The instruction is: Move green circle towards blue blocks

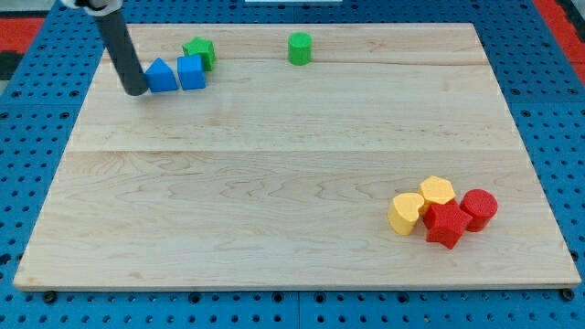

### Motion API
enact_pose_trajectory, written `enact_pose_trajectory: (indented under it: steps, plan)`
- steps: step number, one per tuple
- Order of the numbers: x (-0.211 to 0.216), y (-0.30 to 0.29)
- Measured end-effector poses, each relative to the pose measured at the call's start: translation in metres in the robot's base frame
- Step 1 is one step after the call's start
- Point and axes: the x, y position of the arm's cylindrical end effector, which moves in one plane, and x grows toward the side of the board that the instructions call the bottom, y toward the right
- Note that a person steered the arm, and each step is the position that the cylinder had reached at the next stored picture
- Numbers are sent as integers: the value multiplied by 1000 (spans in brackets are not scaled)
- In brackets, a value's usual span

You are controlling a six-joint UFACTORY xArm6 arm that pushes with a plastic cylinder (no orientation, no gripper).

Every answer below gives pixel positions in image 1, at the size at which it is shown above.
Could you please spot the green star block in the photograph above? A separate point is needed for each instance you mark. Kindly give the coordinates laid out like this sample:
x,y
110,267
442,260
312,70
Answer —
x,y
202,47

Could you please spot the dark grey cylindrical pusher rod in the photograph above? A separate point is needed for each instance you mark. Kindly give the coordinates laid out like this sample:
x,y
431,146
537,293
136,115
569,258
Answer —
x,y
117,40

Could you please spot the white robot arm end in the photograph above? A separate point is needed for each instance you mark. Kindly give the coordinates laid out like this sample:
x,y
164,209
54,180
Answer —
x,y
94,7

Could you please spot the green cylinder block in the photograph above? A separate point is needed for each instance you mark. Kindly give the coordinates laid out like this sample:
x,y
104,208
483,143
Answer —
x,y
299,48

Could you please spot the yellow heart block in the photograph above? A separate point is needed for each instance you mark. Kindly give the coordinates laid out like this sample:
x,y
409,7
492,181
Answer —
x,y
404,212

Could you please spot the yellow hexagon block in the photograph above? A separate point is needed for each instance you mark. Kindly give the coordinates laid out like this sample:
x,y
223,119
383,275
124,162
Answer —
x,y
435,190

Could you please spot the blue cube block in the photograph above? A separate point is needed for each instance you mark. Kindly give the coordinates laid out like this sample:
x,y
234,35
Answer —
x,y
191,72

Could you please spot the red star block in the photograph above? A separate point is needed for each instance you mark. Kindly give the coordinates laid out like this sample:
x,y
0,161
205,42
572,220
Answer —
x,y
445,224

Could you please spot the red cylinder block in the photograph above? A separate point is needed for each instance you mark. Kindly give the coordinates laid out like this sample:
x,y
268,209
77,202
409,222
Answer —
x,y
481,205

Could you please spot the blue perforated base mat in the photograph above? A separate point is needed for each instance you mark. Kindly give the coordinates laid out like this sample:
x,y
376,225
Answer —
x,y
545,95

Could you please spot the blue triangular block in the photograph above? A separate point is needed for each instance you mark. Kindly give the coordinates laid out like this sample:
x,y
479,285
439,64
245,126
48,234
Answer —
x,y
160,77

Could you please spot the light wooden board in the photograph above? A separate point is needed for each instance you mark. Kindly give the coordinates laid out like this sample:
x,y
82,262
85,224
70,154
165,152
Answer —
x,y
280,177

